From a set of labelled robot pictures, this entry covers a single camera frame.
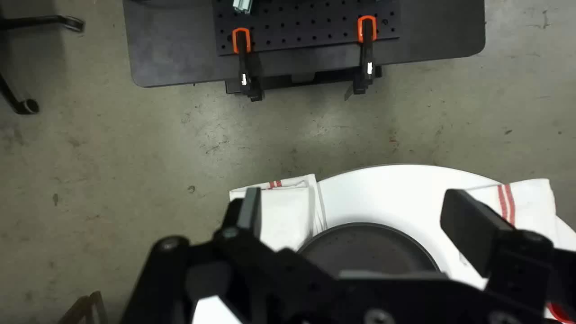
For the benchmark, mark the orange black clamp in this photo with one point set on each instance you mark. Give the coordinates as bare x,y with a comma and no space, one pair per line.
367,37
242,48

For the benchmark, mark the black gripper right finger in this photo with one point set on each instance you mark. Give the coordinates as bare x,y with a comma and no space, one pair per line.
480,233

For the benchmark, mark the orange black clamp left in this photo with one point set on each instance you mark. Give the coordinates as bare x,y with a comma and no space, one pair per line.
242,48

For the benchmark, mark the round white pedestal table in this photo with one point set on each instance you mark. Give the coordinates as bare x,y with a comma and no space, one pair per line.
250,283

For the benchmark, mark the white towel with red stripes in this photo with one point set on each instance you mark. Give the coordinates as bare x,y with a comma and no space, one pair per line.
529,206

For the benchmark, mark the black desk with pegboard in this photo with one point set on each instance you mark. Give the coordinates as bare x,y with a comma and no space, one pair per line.
185,42

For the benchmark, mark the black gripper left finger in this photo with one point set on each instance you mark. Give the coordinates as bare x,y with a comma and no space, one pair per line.
251,211

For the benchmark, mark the orange black clamp right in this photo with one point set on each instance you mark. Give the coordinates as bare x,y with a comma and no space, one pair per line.
367,37

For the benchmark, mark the black frying pan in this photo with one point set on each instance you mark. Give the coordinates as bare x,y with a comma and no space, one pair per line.
368,247

